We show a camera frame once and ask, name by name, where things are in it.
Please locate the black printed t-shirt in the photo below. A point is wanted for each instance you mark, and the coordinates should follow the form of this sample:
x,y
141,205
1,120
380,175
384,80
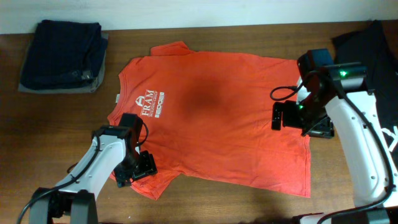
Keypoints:
x,y
369,47

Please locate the folded navy blue garment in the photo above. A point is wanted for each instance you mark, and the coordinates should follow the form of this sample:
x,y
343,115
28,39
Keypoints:
x,y
64,55

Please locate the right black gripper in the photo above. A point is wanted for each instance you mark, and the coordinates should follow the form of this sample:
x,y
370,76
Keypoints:
x,y
323,129

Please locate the red polo shirt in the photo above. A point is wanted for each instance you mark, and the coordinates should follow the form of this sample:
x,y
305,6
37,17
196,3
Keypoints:
x,y
209,115

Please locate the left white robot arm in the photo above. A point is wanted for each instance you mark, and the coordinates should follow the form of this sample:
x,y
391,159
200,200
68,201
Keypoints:
x,y
114,150

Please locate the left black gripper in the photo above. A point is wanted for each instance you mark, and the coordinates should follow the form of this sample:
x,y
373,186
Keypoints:
x,y
149,167

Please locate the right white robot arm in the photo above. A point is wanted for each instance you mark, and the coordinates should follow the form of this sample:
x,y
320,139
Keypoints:
x,y
339,93

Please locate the folded grey garment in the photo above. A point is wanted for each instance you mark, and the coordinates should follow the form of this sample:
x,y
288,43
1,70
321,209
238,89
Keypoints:
x,y
86,89

